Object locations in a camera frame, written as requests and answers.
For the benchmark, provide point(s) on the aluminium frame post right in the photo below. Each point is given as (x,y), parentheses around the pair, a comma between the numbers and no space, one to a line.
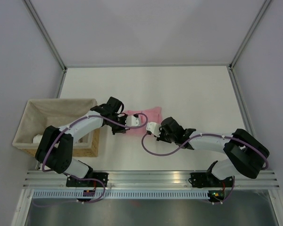
(260,14)

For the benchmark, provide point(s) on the aluminium frame post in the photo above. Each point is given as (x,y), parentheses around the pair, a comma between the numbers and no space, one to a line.
(260,14)
(38,22)

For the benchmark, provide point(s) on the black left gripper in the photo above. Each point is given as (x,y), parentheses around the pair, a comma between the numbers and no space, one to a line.
(121,130)

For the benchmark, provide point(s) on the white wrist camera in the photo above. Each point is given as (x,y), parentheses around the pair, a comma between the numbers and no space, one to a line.
(152,128)
(132,121)

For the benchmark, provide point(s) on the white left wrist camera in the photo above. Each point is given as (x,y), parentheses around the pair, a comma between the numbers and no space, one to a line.
(132,121)

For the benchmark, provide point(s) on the rolled white t shirt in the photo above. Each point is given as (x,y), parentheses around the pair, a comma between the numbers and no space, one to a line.
(37,139)

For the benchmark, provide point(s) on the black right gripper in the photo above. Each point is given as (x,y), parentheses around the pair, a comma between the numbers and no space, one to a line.
(161,129)

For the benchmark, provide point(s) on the pink t shirt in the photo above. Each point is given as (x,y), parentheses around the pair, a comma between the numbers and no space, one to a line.
(153,114)

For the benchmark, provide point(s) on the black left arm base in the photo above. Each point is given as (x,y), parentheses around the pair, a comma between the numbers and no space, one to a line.
(96,179)

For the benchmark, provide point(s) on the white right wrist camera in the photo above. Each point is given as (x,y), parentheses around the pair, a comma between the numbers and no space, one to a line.
(152,128)

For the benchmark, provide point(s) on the aluminium frame rail back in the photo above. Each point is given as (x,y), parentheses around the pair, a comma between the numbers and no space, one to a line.
(145,65)

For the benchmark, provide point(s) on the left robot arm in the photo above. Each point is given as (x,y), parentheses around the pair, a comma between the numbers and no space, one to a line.
(55,151)

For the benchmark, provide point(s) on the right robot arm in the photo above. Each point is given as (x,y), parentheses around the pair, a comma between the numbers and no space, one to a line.
(245,155)

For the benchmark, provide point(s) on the wicker basket with liner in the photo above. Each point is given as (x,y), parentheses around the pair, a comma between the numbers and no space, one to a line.
(41,113)

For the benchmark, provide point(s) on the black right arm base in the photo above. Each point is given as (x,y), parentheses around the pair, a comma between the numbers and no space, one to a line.
(207,180)

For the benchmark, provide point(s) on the aluminium frame post left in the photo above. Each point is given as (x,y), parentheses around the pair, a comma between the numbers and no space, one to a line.
(38,22)

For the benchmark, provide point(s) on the aluminium mounting rail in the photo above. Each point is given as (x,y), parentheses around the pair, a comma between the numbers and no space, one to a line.
(166,180)

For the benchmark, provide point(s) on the white slotted cable duct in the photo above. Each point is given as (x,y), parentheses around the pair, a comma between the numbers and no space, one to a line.
(127,194)

